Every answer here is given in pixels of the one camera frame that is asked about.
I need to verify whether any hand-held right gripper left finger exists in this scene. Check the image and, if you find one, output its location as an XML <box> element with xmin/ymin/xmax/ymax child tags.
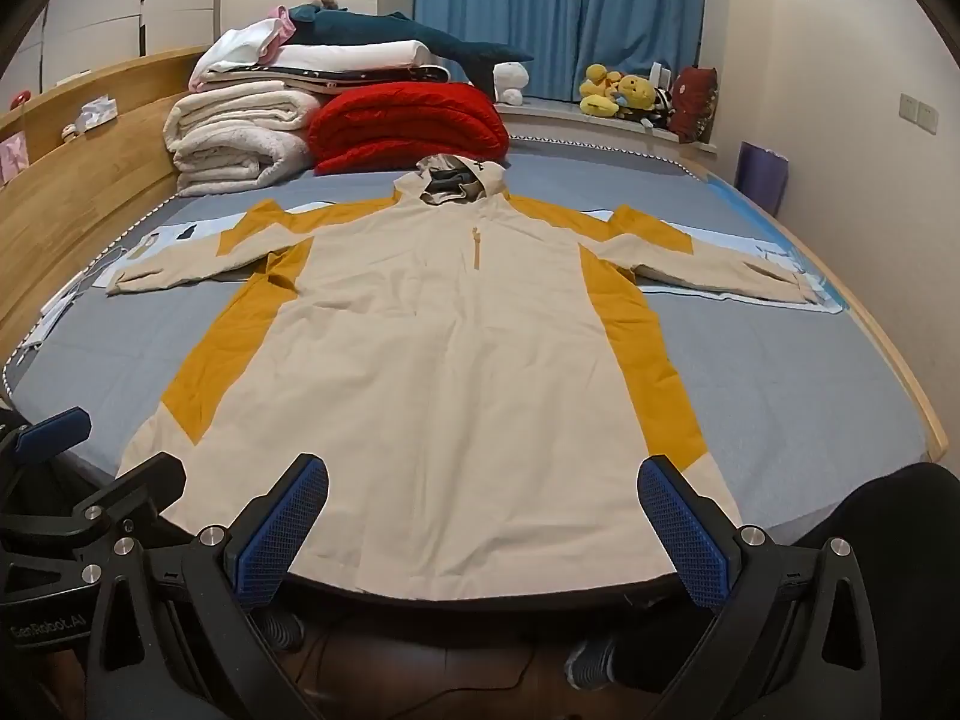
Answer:
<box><xmin>86</xmin><ymin>454</ymin><xmax>331</xmax><ymax>720</ymax></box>

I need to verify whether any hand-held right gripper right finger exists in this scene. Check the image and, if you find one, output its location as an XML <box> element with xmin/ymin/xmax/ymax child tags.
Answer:
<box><xmin>637</xmin><ymin>454</ymin><xmax>886</xmax><ymax>720</ymax></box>

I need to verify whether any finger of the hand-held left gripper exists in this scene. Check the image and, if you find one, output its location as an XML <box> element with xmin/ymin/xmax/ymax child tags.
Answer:
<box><xmin>73</xmin><ymin>454</ymin><xmax>187</xmax><ymax>535</ymax></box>
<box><xmin>0</xmin><ymin>406</ymin><xmax>92</xmax><ymax>466</ymax></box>

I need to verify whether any beige and yellow hooded jacket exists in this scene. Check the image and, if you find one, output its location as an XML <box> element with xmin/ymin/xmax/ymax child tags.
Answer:
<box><xmin>105</xmin><ymin>154</ymin><xmax>822</xmax><ymax>601</ymax></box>

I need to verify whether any person's left shoe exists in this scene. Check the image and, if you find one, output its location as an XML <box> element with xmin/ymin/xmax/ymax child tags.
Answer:
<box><xmin>251</xmin><ymin>607</ymin><xmax>305</xmax><ymax>650</ymax></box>

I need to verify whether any person's shoe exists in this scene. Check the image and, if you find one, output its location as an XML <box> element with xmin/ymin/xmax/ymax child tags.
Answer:
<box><xmin>251</xmin><ymin>607</ymin><xmax>305</xmax><ymax>650</ymax></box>
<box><xmin>564</xmin><ymin>637</ymin><xmax>620</xmax><ymax>691</ymax></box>

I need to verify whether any person's right shoe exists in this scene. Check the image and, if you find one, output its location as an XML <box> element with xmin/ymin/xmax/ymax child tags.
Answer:
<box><xmin>564</xmin><ymin>637</ymin><xmax>620</xmax><ymax>691</ymax></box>

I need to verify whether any bed with grey cover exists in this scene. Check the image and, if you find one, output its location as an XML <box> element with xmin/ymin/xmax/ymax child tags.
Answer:
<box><xmin>0</xmin><ymin>131</ymin><xmax>950</xmax><ymax>593</ymax></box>

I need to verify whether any wooden headboard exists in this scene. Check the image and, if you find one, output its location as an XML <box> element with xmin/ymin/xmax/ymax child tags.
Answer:
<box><xmin>0</xmin><ymin>45</ymin><xmax>218</xmax><ymax>383</ymax></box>

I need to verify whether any pink gift bag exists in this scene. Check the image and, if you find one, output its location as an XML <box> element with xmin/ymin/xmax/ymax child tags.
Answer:
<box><xmin>0</xmin><ymin>131</ymin><xmax>29</xmax><ymax>182</ymax></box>

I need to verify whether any light blue printed sheet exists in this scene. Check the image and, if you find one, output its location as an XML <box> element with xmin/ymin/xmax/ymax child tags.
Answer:
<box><xmin>15</xmin><ymin>199</ymin><xmax>852</xmax><ymax>353</ymax></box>

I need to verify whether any tissue pack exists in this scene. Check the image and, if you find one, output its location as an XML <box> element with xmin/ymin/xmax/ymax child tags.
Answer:
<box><xmin>75</xmin><ymin>94</ymin><xmax>121</xmax><ymax>133</ymax></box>

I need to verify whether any white fluffy folded blanket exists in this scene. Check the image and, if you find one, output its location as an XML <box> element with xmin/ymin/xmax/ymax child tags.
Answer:
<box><xmin>163</xmin><ymin>82</ymin><xmax>323</xmax><ymax>197</ymax></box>

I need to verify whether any purple bag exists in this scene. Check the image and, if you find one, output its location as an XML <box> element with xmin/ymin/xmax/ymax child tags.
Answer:
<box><xmin>735</xmin><ymin>141</ymin><xmax>790</xmax><ymax>217</ymax></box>

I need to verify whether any red folded quilt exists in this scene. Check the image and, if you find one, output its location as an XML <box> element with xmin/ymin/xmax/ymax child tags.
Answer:
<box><xmin>307</xmin><ymin>81</ymin><xmax>511</xmax><ymax>175</ymax></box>

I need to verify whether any white and pink folded cloth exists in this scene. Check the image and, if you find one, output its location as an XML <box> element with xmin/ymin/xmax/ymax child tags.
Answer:
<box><xmin>189</xmin><ymin>6</ymin><xmax>295</xmax><ymax>87</ymax></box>

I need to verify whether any yellow plush toy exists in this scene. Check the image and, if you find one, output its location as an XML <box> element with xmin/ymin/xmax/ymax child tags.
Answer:
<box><xmin>615</xmin><ymin>73</ymin><xmax>662</xmax><ymax>122</ymax></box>
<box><xmin>579</xmin><ymin>64</ymin><xmax>625</xmax><ymax>118</ymax></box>

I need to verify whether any thin folded quilt dark trim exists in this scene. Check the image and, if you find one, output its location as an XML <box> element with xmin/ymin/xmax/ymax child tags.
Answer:
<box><xmin>196</xmin><ymin>64</ymin><xmax>451</xmax><ymax>96</ymax></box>

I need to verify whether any white folded duvet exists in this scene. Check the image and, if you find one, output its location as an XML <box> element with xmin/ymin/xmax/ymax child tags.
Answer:
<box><xmin>274</xmin><ymin>40</ymin><xmax>440</xmax><ymax>74</ymax></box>

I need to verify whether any white plush toy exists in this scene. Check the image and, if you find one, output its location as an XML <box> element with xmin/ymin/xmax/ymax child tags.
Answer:
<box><xmin>493</xmin><ymin>60</ymin><xmax>530</xmax><ymax>104</ymax></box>

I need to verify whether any teal shark plush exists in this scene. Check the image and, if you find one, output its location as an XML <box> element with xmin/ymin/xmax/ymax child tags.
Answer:
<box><xmin>285</xmin><ymin>1</ymin><xmax>535</xmax><ymax>83</ymax></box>

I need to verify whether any blue curtain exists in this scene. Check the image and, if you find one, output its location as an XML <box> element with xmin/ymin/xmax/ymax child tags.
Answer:
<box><xmin>414</xmin><ymin>0</ymin><xmax>707</xmax><ymax>102</ymax></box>

